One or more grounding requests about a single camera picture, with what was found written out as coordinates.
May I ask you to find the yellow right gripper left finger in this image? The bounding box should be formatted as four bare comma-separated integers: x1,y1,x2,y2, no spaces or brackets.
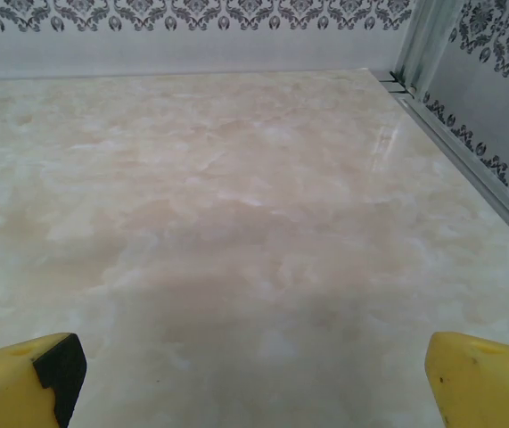
0,332,87,428

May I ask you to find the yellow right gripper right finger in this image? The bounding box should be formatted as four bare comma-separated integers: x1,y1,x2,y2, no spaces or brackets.
427,330,509,428

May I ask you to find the aluminium corner frame post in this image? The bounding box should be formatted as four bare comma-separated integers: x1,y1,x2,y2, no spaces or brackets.
391,0,463,90

